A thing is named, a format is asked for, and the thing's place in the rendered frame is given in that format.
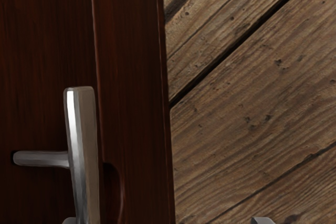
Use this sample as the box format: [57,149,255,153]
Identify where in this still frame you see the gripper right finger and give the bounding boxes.
[250,216,277,224]

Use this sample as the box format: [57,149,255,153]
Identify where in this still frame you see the dark brown wooden drawer cabinet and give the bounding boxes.
[0,0,177,224]

